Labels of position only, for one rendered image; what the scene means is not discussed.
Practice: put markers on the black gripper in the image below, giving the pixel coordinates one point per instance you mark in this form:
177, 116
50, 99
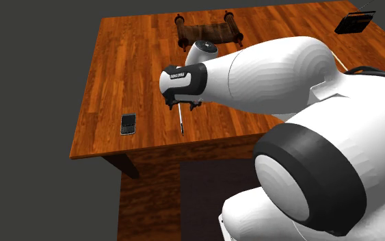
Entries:
182, 100

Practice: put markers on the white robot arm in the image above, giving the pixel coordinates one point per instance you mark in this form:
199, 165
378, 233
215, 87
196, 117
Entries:
279, 76

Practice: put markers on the brown rolled scroll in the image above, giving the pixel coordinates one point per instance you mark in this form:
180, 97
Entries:
205, 31

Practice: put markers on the brown wooden desk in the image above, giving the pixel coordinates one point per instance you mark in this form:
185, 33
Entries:
128, 66

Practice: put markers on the pale thin stick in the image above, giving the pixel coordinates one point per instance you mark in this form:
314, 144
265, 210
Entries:
340, 61

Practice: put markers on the black radio with antenna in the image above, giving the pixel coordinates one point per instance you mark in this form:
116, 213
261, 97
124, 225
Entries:
354, 22

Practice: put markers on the black keypad phone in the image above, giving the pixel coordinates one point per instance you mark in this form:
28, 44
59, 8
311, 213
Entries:
128, 124

